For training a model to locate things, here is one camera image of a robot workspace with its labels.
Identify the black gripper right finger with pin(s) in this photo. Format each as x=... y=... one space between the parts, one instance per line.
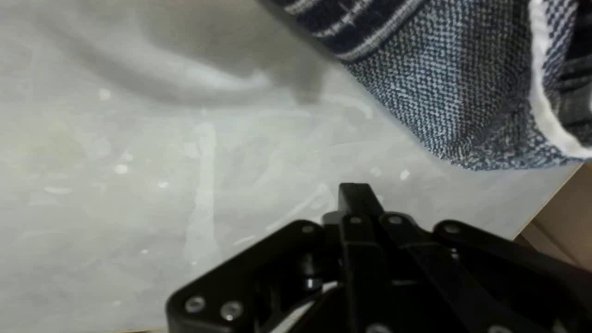
x=492 y=278

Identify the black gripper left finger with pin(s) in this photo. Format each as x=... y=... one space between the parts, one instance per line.
x=278 y=284

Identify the blue-grey towel with white trim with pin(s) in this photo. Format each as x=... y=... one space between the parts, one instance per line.
x=468 y=86

